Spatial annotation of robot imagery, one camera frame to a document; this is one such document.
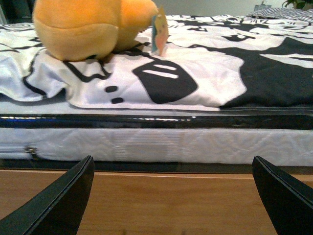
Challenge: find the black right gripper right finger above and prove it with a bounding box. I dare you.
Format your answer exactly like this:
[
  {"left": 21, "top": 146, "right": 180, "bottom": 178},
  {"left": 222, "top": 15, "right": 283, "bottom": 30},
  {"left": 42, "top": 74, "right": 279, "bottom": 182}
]
[{"left": 252, "top": 156, "right": 313, "bottom": 235}]

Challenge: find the black and white patterned blanket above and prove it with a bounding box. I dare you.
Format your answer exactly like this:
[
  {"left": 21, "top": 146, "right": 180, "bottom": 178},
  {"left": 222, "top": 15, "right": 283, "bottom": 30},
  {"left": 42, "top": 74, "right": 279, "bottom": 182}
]
[{"left": 0, "top": 15, "right": 313, "bottom": 111}]

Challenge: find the striped grey pillow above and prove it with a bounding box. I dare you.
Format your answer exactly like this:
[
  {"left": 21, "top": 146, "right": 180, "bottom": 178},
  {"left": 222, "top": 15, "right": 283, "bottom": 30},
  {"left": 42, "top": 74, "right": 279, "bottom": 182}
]
[{"left": 247, "top": 8, "right": 313, "bottom": 23}]

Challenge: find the orange plush toy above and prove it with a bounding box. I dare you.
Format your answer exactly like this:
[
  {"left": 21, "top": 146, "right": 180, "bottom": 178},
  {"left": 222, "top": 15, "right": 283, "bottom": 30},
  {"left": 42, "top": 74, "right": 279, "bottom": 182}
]
[{"left": 32, "top": 0, "right": 158, "bottom": 62}]

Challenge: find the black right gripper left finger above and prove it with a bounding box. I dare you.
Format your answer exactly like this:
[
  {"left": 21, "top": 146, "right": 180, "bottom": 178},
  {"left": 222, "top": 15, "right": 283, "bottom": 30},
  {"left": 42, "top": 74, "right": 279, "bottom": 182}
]
[{"left": 0, "top": 156, "right": 95, "bottom": 235}]

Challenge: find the wooden bed frame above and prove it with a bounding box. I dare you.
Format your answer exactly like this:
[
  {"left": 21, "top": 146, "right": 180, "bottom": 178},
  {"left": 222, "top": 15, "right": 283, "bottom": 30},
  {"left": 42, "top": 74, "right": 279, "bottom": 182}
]
[{"left": 0, "top": 168, "right": 313, "bottom": 235}]

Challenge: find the white mattress with black trim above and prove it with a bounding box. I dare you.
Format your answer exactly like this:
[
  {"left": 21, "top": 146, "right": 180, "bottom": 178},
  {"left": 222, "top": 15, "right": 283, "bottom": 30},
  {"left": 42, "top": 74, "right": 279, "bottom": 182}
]
[{"left": 0, "top": 97, "right": 313, "bottom": 174}]

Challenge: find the colourful paper toy tag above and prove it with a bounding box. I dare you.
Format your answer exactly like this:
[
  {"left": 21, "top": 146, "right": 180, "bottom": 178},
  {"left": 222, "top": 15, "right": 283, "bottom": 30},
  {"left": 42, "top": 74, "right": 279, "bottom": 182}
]
[{"left": 152, "top": 5, "right": 169, "bottom": 56}]

